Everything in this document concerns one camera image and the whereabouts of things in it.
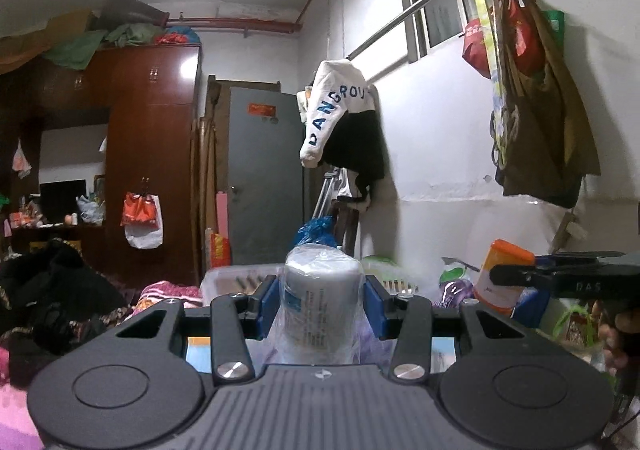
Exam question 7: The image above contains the clear plastic basket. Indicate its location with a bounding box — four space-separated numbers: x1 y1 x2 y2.
199 261 426 311

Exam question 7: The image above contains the purple snack bag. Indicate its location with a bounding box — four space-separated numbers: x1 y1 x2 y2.
438 266 473 308

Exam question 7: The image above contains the white black hanging jacket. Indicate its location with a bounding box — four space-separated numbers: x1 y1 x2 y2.
299 58 385 207

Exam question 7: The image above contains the orange cap bottle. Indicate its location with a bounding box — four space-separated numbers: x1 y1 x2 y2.
473 239 535 317

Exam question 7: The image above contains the brown hanging bag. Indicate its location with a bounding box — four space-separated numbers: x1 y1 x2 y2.
494 0 601 209

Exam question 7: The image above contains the white pill bottle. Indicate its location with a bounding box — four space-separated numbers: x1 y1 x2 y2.
279 244 363 364

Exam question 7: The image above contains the person hand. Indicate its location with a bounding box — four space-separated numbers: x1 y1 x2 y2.
591 301 634 375

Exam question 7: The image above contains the blue shopping bag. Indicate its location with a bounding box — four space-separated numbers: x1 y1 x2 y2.
512 290 550 329

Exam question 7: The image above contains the red brown wardrobe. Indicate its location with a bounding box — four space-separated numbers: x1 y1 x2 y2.
30 44 201 289

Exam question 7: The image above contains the pink floral bedding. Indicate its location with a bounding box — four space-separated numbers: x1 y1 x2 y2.
134 280 203 313

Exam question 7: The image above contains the blue plastic bag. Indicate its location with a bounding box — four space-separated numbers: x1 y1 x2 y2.
293 215 338 248

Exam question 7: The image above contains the red white hanging bag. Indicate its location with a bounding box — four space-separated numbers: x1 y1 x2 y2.
120 192 164 250

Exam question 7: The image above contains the grey door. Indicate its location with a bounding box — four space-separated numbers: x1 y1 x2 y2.
228 88 304 265

